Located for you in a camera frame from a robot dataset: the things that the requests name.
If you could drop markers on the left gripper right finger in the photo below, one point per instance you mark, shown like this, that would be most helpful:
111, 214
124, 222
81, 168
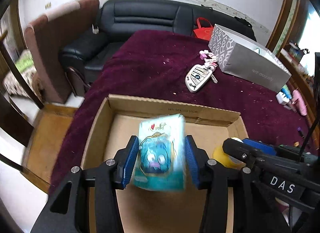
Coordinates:
197, 163

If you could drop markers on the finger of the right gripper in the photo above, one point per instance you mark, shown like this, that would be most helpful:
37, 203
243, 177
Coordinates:
241, 152
266, 149

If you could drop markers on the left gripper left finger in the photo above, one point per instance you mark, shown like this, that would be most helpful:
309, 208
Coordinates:
126, 159

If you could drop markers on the yellow snack pouch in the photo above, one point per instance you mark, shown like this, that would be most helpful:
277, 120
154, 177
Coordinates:
225, 159

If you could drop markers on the teal tissue packet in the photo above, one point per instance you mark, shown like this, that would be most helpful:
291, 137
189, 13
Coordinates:
160, 164

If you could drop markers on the black marker purple cap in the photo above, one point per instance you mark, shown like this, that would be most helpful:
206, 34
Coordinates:
299, 130

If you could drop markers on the brown cardboard box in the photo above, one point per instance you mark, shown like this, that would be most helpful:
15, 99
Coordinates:
160, 196

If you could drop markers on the pink cloth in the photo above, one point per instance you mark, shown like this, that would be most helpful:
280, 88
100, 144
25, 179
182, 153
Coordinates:
298, 101

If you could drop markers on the wooden dresser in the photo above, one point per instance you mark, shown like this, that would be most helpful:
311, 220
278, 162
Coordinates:
298, 81

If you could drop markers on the white car key fob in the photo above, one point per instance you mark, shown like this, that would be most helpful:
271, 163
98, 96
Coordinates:
197, 77

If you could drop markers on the grey paper gift bag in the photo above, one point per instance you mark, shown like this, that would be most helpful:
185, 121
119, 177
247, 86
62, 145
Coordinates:
239, 56

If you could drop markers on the maroon velvet bedspread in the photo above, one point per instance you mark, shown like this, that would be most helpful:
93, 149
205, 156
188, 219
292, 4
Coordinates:
153, 64

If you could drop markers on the black leather sofa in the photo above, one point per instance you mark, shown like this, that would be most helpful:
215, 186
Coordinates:
118, 20

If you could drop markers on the red tote bag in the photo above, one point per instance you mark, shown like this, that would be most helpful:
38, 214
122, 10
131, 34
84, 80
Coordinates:
202, 32

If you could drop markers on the brown upholstered headboard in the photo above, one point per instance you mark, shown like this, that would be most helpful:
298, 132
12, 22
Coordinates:
48, 34

